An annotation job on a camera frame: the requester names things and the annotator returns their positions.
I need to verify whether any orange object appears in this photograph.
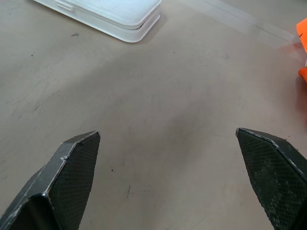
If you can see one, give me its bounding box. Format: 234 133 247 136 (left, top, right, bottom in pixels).
296 18 307 84

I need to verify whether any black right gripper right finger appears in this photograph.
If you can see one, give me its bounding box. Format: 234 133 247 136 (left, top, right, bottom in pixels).
235 127 307 230

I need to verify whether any clear tape strip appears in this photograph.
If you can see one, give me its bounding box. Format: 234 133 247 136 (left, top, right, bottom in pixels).
200 0 300 48

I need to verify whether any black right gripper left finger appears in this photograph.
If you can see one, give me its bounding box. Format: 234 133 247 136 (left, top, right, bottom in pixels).
0 130 101 230

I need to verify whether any white plastic lidded box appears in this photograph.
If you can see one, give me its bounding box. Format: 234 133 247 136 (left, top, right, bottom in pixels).
32 0 162 44

